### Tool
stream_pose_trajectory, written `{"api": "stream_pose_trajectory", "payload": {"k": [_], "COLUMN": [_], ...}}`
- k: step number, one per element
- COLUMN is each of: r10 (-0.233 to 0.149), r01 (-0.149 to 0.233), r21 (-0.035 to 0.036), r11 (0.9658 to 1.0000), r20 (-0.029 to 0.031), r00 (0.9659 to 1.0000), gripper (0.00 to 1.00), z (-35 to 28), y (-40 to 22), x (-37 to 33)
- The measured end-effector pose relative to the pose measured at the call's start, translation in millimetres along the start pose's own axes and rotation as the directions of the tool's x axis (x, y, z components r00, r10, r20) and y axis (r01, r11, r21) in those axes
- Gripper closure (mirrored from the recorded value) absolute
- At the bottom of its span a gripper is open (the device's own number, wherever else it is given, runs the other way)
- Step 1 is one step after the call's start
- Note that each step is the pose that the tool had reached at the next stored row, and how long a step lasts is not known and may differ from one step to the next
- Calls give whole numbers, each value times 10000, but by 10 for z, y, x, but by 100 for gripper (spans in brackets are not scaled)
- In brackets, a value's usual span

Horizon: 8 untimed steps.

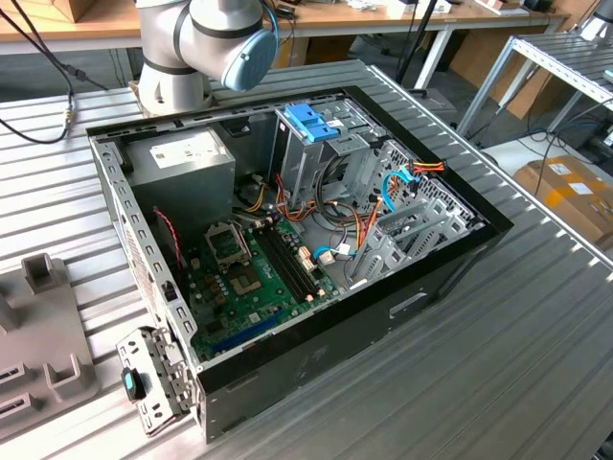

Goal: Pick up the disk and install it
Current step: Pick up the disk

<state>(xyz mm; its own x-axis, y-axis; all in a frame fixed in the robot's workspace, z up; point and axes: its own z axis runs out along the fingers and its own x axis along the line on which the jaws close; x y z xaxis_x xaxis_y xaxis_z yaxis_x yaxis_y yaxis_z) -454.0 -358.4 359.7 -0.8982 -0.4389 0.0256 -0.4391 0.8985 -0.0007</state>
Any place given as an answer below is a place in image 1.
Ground long blue SATA wire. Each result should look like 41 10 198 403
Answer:
381 163 423 216

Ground orange red yellow power wire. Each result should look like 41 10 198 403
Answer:
390 160 447 193

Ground silver disk bay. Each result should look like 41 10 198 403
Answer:
347 141 485 291

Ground cream motherboard power connector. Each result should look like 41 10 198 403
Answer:
295 244 316 275

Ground black RAM slot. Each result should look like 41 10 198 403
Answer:
252 228 310 304
270 222 321 295
264 224 317 298
258 226 313 301

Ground tall silver drive cage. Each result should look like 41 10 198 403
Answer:
267 95 384 210

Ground square motherboard chip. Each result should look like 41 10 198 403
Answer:
228 268 263 297

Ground CPU socket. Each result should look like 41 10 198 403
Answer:
203 219 255 269

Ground green motherboard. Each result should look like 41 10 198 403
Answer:
184 215 344 363

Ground blue plastic drive latch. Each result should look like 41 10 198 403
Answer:
283 103 347 144

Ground blue expansion slot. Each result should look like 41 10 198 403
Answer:
210 309 291 355

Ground black open PC case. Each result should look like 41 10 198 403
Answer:
84 84 514 445

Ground grey power supply unit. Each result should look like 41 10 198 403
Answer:
122 125 238 236

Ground black case fan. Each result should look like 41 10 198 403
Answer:
152 206 186 277

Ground metal expansion card retainer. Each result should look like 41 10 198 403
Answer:
116 324 201 438

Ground black tripod leg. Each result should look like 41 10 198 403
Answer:
396 0 440 90

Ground wooden desk white legs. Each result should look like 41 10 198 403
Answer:
0 0 574 92

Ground teal black latch tab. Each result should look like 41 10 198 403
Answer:
120 366 148 402

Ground large labelled cardboard box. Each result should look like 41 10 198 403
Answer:
514 155 613 250

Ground grey parts rack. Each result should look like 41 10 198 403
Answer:
0 252 105 442

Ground aluminium slat table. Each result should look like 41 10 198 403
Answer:
457 33 613 140

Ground small brown cardboard box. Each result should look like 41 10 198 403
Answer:
47 0 97 24

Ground short blue SATA wire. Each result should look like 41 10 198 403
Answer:
310 243 358 265

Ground black orange wire bundle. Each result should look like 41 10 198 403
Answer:
275 172 368 226

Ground yellow orange supply wires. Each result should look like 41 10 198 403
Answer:
237 174 269 215

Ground orange yellow wire bundle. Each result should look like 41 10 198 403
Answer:
352 198 387 255

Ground red twisted fan wire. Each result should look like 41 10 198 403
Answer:
151 205 187 272

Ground black cable gold connector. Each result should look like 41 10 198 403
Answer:
0 7 111 145

